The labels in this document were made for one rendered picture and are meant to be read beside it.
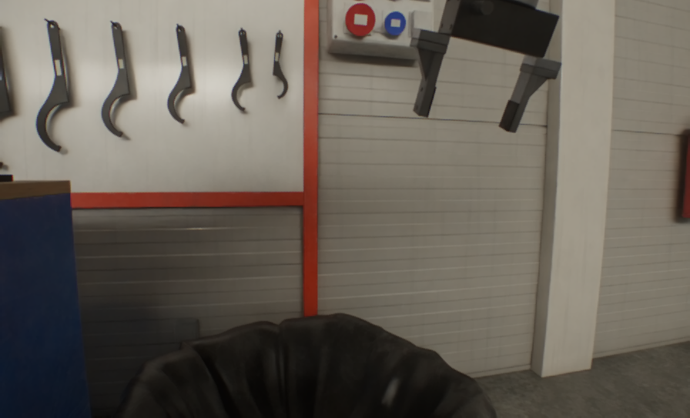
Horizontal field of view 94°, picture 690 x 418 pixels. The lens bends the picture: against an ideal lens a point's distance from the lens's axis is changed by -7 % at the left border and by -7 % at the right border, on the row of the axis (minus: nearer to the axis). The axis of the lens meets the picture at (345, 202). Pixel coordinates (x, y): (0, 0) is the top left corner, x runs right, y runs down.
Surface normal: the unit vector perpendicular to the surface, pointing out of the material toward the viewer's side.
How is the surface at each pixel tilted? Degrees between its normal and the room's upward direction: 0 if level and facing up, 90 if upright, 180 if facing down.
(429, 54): 113
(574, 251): 90
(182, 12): 90
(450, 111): 90
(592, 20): 90
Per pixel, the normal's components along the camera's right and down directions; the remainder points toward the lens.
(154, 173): 0.20, 0.08
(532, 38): 0.11, 0.47
